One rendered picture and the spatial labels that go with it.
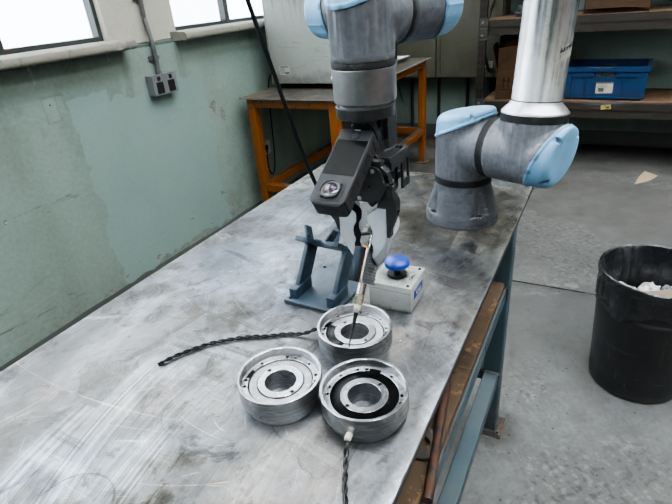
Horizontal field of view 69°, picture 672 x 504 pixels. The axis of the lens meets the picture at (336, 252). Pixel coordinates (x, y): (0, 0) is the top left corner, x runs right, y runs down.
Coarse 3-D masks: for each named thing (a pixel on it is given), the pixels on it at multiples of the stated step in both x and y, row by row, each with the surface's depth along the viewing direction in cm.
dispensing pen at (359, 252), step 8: (368, 232) 67; (368, 240) 67; (360, 248) 65; (360, 256) 65; (352, 264) 65; (360, 264) 65; (352, 272) 65; (360, 272) 65; (352, 280) 65; (360, 288) 66; (360, 296) 66; (360, 304) 66; (352, 328) 66
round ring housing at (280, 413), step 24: (264, 360) 65; (288, 360) 65; (312, 360) 64; (240, 384) 61; (264, 384) 61; (288, 384) 64; (312, 384) 61; (264, 408) 57; (288, 408) 57; (312, 408) 60
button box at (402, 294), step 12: (384, 276) 79; (396, 276) 78; (408, 276) 78; (420, 276) 78; (372, 288) 78; (384, 288) 77; (396, 288) 76; (408, 288) 75; (420, 288) 79; (372, 300) 79; (384, 300) 78; (396, 300) 77; (408, 300) 76; (408, 312) 77
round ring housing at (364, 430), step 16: (336, 368) 61; (352, 368) 62; (368, 368) 62; (384, 368) 62; (320, 384) 59; (352, 384) 60; (368, 384) 60; (400, 384) 59; (320, 400) 57; (352, 400) 60; (384, 400) 57; (400, 400) 57; (336, 416) 54; (384, 416) 54; (400, 416) 55; (336, 432) 57; (352, 432) 54; (368, 432) 54; (384, 432) 54
